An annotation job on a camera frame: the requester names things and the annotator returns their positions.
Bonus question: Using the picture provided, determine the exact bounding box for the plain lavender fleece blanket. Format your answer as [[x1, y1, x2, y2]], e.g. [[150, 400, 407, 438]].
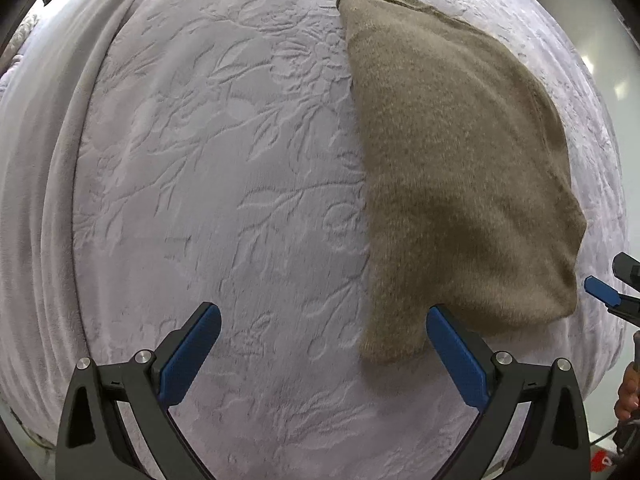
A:
[[0, 0, 167, 461]]

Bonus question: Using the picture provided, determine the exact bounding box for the lavender embossed floral blanket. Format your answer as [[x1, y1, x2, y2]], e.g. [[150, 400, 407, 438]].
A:
[[0, 0, 634, 480]]

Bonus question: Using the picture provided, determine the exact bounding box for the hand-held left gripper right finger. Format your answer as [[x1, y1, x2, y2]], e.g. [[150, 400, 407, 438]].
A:
[[426, 304, 593, 480]]

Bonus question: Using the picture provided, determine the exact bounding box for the person's right hand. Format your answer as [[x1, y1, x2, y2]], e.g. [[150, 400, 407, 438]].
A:
[[614, 359, 640, 422]]

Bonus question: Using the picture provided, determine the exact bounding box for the beige knit sweater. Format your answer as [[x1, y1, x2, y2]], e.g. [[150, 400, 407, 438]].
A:
[[336, 0, 587, 367]]

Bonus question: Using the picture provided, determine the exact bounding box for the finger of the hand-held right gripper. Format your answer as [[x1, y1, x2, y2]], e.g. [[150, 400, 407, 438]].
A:
[[583, 275, 640, 319], [613, 252, 640, 291]]

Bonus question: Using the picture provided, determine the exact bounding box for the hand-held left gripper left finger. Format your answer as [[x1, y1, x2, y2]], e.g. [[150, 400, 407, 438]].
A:
[[55, 301, 222, 480]]

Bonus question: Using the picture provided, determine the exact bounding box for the white textured pillow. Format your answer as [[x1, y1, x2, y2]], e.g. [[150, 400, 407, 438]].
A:
[[0, 9, 42, 77]]

